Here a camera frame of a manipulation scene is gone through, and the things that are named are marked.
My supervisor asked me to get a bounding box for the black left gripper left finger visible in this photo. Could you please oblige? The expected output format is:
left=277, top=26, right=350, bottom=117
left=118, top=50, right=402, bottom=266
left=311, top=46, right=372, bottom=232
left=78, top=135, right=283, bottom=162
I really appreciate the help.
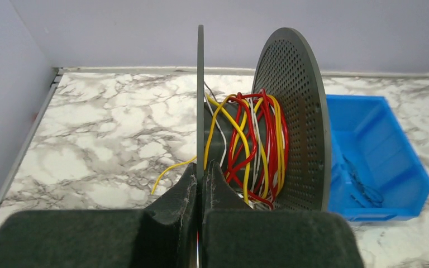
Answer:
left=0, top=164, right=197, bottom=267

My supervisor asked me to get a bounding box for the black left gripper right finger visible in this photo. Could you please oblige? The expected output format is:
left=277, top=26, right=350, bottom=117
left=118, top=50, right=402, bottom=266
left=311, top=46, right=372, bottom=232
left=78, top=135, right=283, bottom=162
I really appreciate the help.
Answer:
left=201, top=161, right=364, bottom=267

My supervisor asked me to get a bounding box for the black cable spool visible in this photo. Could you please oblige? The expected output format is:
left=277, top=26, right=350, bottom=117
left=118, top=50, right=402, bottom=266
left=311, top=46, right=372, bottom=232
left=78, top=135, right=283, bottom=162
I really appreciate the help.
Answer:
left=196, top=25, right=332, bottom=212

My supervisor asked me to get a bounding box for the blue plastic bin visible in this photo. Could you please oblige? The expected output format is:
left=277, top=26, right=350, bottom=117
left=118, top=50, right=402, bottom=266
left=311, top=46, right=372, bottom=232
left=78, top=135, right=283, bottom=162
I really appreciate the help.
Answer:
left=327, top=95, right=429, bottom=222

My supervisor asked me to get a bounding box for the red cable on spool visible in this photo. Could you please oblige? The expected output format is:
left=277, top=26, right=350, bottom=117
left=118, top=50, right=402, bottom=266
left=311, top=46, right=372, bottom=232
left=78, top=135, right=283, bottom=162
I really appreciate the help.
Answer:
left=223, top=88, right=291, bottom=210

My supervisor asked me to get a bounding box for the white cable on spool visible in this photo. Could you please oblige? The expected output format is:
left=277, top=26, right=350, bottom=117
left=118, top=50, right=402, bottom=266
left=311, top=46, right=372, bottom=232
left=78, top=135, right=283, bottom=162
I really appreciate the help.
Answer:
left=203, top=81, right=285, bottom=204

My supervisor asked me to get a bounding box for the yellow cable on spool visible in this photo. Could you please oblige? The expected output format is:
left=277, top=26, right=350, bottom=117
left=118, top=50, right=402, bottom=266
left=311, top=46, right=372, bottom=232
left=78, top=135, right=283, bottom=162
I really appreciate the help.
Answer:
left=150, top=92, right=287, bottom=206

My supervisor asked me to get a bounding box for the black cable in bin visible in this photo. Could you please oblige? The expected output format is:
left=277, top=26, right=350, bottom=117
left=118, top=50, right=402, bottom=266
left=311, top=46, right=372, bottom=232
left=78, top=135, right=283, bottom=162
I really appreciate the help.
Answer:
left=342, top=155, right=385, bottom=208

